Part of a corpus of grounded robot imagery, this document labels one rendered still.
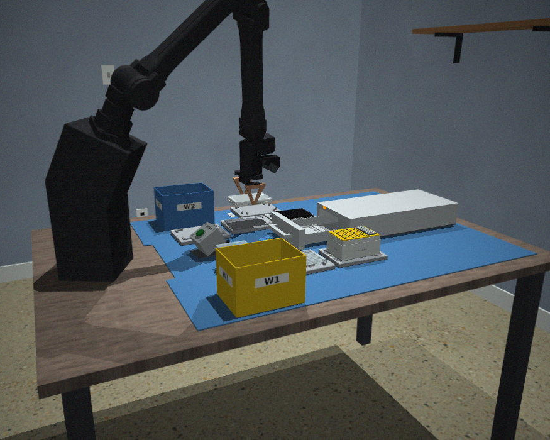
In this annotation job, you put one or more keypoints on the blue open-top bin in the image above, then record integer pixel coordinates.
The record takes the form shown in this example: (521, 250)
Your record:
(184, 206)

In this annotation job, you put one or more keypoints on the blue bench mat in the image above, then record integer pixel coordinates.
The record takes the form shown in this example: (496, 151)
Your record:
(412, 257)

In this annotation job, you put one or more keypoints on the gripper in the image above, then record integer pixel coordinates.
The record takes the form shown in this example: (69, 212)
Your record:
(245, 176)

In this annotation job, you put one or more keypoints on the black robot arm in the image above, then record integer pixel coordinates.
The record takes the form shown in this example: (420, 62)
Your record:
(138, 85)

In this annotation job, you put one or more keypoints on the yellow open-top bin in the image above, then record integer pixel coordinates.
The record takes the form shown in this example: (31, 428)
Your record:
(260, 276)

